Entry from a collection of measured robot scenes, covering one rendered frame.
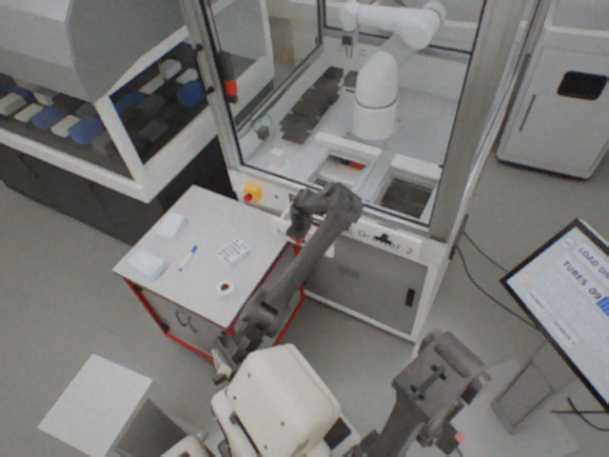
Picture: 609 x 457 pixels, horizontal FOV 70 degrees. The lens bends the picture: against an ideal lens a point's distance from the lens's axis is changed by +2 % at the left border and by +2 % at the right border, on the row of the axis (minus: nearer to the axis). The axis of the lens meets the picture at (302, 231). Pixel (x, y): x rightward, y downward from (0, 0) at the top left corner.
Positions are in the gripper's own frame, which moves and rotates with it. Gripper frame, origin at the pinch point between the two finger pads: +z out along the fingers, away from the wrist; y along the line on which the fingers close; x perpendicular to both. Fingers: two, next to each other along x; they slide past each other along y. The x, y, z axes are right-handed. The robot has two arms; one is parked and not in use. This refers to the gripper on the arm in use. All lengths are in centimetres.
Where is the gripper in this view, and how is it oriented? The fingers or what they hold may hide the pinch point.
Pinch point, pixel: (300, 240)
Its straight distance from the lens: 170.5
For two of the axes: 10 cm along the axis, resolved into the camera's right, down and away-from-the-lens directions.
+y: 4.8, -7.0, 5.3
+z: 0.6, 6.3, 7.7
